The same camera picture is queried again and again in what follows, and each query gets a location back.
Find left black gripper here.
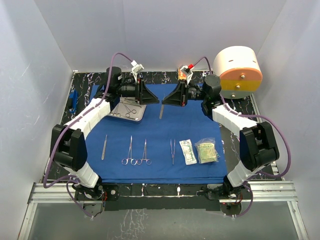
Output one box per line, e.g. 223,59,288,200
116,78,160,105

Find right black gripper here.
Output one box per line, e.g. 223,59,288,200
161,79,208,108

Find steel ring-handle scissors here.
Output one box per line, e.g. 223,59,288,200
121,101,137,119
136,139,152,166

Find metal instrument tray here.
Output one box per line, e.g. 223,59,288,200
107,98,147,123

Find blue surgical drape cloth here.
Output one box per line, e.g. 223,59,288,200
85,100,227,184

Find white packet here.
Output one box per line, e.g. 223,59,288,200
179,139,197,165

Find steel forceps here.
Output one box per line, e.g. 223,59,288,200
170,139,176,165

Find steel scalpel handle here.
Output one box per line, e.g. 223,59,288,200
101,134,108,161

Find green suture packet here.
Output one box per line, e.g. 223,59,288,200
194,137,220,164

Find pink cylindrical tissue phantom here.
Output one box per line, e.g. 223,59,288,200
212,46,263,99

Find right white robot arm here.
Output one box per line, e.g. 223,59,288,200
162,74,280,199

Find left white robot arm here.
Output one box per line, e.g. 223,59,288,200
50,64,159,200

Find small orange circuit board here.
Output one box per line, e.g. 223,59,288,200
177,68,187,81

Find small blue plastic clip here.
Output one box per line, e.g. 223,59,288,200
67,89,78,114

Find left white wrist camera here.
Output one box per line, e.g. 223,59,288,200
131,60,144,82

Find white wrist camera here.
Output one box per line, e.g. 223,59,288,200
131,60,144,82
180,64,194,84

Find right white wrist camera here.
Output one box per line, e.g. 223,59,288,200
180,64,194,84

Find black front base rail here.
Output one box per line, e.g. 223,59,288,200
99,182,254,212

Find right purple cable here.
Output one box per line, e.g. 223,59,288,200
193,56,292,218

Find aluminium frame extrusion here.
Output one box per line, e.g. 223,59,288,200
18,180,309,240

